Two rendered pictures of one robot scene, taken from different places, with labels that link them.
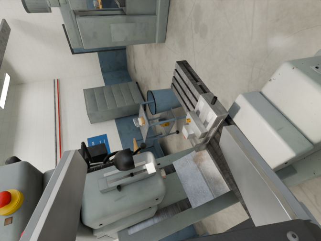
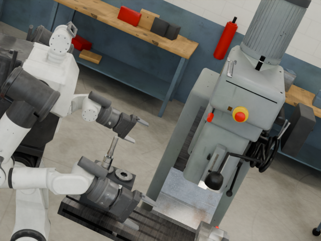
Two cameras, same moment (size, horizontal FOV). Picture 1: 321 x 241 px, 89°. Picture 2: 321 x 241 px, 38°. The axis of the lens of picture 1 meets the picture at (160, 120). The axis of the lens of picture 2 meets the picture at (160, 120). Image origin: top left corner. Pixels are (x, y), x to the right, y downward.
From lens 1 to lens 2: 1.48 m
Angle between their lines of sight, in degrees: 36
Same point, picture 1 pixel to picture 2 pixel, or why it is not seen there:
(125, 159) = (210, 182)
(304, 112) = not seen: outside the picture
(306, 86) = not seen: outside the picture
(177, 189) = not seen: hidden behind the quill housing
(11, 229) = (223, 108)
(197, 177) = (188, 196)
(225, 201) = (151, 195)
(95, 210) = (209, 133)
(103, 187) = (217, 150)
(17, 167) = (264, 125)
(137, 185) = (202, 166)
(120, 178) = (213, 163)
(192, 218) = (165, 159)
